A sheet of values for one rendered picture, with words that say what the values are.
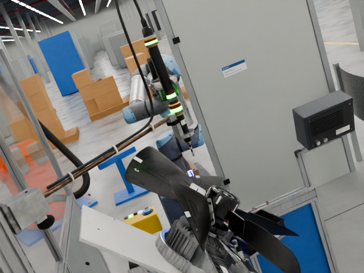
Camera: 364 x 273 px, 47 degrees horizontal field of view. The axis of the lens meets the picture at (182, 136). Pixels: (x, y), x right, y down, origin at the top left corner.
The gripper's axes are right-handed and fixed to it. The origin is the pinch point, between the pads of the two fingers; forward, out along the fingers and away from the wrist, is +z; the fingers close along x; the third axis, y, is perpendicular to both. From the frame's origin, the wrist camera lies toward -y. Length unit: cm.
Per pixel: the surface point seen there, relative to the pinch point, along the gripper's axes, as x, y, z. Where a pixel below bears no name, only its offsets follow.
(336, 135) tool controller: -72, 59, -35
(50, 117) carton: 167, 103, -782
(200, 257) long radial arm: 13, 53, 22
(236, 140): -60, 95, -182
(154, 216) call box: 23, 60, -34
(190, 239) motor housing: 13, 50, 14
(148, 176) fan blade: 18.1, 28.2, 1.3
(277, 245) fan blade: -11, 55, 31
